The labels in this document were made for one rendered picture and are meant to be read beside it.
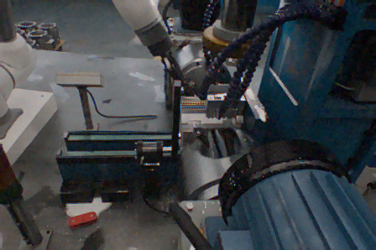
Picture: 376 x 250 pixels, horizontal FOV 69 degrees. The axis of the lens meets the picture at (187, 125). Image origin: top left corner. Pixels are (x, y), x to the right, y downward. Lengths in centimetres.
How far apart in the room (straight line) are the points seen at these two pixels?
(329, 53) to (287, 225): 51
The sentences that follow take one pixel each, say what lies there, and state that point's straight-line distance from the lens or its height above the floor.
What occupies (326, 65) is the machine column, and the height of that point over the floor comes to 133.
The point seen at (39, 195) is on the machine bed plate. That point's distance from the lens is 110.
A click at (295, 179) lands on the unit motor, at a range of 34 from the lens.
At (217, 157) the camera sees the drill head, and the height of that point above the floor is 116.
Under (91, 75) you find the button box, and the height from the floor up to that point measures 107.
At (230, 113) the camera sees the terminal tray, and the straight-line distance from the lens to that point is 90.
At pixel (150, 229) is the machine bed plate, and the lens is 93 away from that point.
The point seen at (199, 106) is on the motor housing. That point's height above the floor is 110.
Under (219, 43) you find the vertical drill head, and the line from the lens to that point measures 75.
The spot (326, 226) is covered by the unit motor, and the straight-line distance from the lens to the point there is 32.
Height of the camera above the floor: 159
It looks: 37 degrees down
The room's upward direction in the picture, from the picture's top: 4 degrees clockwise
